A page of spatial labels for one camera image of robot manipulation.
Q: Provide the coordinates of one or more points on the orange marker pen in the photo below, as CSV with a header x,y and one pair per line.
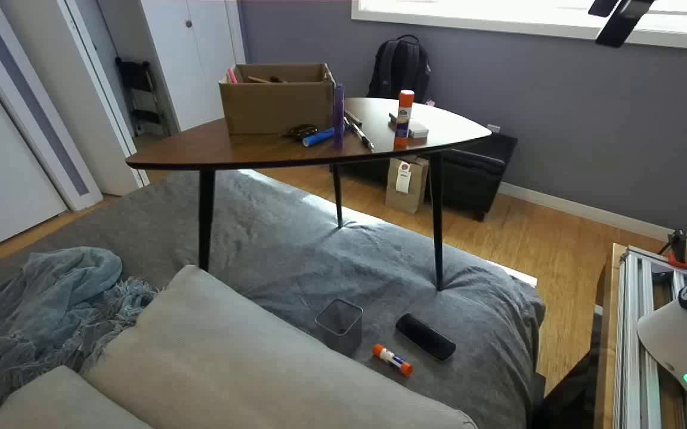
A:
x,y
392,358

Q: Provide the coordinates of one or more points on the red and black clamp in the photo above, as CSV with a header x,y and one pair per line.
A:
x,y
679,247

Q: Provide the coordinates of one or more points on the purple pen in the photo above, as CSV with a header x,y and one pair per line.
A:
x,y
338,111

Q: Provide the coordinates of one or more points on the brown paper bag with tag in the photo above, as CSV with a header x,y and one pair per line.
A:
x,y
406,188

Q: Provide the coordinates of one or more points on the blue marker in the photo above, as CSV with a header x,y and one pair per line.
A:
x,y
320,137

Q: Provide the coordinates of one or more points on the wooden table with black legs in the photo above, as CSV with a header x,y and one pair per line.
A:
x,y
225,147

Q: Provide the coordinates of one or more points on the black marker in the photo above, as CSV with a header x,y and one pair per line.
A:
x,y
356,126

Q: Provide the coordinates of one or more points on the brown cardboard box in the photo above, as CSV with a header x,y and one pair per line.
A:
x,y
275,107

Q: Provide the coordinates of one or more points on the wooden frame with aluminium rails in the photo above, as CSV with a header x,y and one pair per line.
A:
x,y
633,334

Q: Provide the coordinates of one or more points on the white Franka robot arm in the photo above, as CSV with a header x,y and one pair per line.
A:
x,y
679,334

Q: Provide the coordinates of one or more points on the white closet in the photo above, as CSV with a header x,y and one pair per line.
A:
x,y
192,55

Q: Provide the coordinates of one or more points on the small dark clip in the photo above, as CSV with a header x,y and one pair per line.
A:
x,y
305,131

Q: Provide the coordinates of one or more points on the grey mattress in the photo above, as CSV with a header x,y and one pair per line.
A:
x,y
296,247

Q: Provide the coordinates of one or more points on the white door with grey stripe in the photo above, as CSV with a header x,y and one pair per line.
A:
x,y
18,111

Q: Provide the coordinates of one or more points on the black remote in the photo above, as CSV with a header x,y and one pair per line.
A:
x,y
425,334

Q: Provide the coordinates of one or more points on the large beige pillow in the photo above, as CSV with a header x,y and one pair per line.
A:
x,y
225,358

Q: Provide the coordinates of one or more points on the black backpack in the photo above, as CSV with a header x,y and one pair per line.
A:
x,y
400,68

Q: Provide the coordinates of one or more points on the black ottoman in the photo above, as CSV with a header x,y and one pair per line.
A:
x,y
471,175

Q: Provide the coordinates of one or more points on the light blue blanket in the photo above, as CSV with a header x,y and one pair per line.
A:
x,y
48,310

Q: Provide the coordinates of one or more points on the white window frame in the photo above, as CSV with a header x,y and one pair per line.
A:
x,y
518,17

